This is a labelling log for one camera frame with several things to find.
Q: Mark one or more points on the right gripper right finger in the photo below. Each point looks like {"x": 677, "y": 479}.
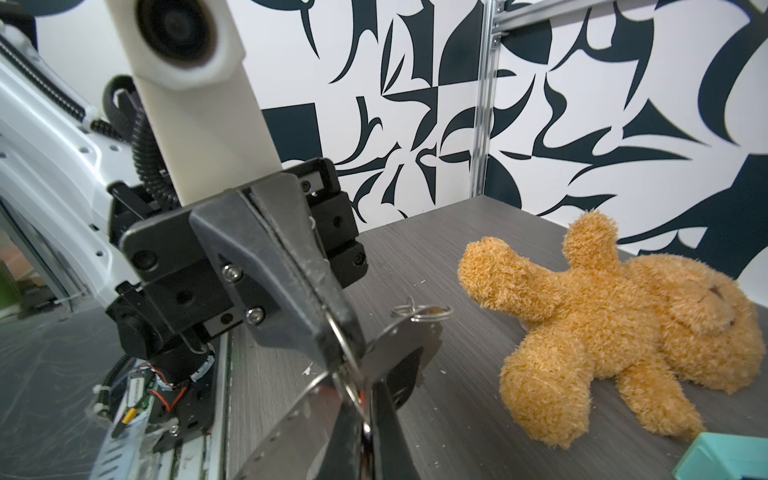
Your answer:
{"x": 388, "y": 455}

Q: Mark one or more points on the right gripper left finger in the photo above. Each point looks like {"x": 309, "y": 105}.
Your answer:
{"x": 345, "y": 455}

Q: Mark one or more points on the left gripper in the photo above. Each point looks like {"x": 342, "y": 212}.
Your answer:
{"x": 275, "y": 255}

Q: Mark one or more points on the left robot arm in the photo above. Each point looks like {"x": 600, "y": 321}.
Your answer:
{"x": 61, "y": 160}

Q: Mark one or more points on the small circuit board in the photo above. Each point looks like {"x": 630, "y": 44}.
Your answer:
{"x": 127, "y": 391}

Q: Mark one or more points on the brown teddy bear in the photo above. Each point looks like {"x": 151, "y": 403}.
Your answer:
{"x": 650, "y": 323}

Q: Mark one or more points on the teal toy block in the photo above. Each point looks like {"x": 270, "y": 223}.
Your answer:
{"x": 723, "y": 456}

